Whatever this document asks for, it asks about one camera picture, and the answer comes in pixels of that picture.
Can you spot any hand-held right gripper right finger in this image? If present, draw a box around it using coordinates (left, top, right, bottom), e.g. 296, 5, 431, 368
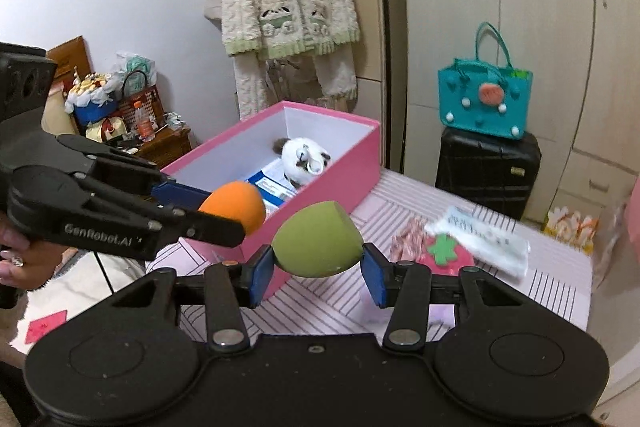
362, 243, 523, 352

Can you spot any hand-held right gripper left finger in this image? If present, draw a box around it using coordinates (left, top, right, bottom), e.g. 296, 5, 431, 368
107, 244, 276, 354

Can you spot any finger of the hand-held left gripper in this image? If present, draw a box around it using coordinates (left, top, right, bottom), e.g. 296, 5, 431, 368
7, 167, 247, 264
55, 134, 213, 210

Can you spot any orange makeup sponge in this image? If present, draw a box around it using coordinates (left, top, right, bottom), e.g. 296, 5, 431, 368
197, 182, 267, 235

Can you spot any green makeup sponge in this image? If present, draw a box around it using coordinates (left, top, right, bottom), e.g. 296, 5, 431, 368
271, 201, 364, 279

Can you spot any blue packet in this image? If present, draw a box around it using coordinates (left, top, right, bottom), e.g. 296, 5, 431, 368
245, 159, 301, 220

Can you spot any pink cardboard box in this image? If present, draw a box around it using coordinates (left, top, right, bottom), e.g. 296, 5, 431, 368
160, 101, 381, 300

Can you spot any white tissue packet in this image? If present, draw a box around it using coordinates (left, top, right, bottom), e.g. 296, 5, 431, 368
430, 206, 531, 279

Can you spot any white plush toy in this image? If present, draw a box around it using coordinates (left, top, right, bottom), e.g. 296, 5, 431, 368
272, 137, 333, 188

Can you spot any person's left hand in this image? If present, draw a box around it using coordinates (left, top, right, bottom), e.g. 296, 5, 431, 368
0, 214, 53, 292

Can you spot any wooden nightstand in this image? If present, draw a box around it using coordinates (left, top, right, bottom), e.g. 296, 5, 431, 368
132, 124, 193, 170

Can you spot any pink striped cloth item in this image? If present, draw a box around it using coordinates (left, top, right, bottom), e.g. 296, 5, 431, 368
390, 217, 431, 260

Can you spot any wooden board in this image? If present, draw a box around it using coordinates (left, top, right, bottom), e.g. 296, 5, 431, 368
45, 36, 91, 78

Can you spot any bouquet with blue wrap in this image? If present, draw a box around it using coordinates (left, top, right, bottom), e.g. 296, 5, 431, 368
65, 72, 121, 128

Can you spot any orange drink bottle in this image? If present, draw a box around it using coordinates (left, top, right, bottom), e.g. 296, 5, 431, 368
132, 101, 156, 142

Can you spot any pink strawberry plush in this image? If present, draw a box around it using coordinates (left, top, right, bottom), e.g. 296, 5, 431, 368
417, 232, 478, 278

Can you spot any woven basket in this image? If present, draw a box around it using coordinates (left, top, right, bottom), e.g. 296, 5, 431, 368
117, 69, 166, 130

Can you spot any red envelope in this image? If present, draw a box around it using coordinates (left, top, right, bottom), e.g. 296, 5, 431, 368
25, 309, 69, 344

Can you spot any white plastic bag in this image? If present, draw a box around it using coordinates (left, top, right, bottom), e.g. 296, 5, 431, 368
112, 52, 158, 88

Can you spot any black suitcase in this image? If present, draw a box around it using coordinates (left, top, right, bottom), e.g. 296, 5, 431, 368
435, 127, 543, 223

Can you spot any striped tablecloth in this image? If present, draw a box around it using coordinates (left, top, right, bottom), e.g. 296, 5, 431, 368
145, 167, 593, 343

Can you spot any teal tote bag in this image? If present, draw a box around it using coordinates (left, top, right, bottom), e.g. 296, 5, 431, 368
438, 22, 533, 140

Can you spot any canvas tote bag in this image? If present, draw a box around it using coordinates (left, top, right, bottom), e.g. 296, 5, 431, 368
202, 0, 226, 32

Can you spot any colourful snack bag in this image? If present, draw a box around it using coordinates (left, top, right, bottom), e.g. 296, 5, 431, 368
544, 206, 601, 254

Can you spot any clear plastic bag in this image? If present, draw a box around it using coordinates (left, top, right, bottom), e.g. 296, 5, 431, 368
592, 202, 628, 290

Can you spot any pink paper bag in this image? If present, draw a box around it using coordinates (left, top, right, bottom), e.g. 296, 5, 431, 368
622, 172, 640, 268

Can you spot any tall beige cabinet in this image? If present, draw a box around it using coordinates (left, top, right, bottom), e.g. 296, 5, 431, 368
327, 0, 386, 168

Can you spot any light wood three-door wardrobe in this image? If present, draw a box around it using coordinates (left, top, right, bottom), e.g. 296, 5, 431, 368
397, 0, 640, 228

